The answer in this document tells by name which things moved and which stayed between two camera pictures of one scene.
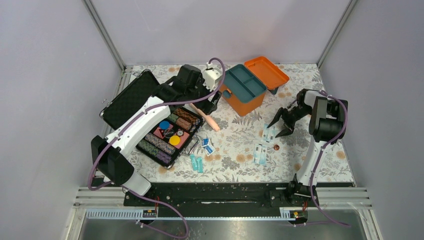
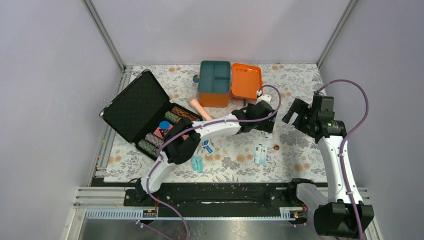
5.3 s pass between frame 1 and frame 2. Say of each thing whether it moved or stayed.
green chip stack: stayed
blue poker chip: stayed
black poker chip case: stayed
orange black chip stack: stayed
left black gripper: moved
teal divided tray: moved
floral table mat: stayed
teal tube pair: stayed
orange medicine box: moved
